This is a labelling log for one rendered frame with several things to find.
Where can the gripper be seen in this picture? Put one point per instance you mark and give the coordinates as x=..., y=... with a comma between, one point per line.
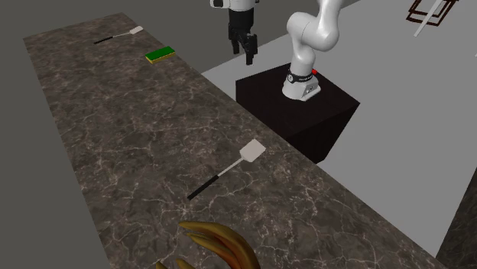
x=241, y=22

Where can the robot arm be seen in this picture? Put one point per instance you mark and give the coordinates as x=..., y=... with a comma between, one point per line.
x=309, y=33

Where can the green and yellow sponge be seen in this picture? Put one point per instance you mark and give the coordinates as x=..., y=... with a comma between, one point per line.
x=160, y=54

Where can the black robot stand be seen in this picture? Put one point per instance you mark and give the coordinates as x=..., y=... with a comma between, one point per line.
x=298, y=111

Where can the bunch of yellow bananas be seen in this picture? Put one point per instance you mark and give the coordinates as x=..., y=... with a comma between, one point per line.
x=223, y=246

